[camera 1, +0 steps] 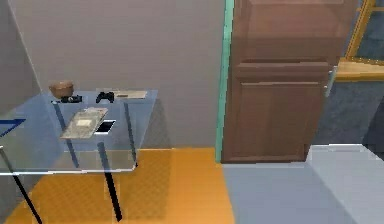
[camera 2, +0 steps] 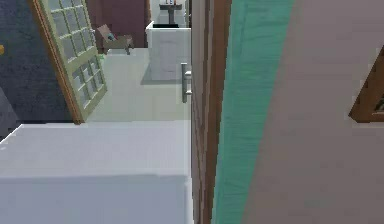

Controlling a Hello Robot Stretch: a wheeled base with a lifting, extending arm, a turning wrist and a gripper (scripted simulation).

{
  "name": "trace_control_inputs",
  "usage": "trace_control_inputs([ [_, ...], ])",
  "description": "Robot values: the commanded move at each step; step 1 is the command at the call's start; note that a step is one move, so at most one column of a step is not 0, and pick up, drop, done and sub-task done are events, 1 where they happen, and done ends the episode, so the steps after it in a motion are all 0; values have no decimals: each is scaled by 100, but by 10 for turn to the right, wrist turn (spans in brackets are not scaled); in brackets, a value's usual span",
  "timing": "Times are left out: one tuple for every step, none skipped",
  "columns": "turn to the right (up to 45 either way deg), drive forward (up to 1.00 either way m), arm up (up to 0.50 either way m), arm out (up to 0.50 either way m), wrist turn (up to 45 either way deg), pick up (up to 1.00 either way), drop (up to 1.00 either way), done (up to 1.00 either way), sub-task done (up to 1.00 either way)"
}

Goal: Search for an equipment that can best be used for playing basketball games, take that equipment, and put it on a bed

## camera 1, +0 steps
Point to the grey flat paper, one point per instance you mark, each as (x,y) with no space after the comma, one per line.
(130,94)

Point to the black game controller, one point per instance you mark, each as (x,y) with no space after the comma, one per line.
(105,96)

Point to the black phone with white rim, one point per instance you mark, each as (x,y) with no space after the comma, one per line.
(105,127)

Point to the brown wooden door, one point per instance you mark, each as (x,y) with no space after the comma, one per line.
(280,83)

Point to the grey book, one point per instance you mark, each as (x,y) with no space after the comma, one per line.
(84,122)

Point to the brown bowl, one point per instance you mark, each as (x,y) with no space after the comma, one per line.
(61,88)

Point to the glass table with black legs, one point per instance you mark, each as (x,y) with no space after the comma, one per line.
(40,146)

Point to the teal door frame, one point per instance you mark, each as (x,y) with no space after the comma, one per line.
(224,80)

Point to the black camera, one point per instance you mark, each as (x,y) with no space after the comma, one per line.
(71,99)

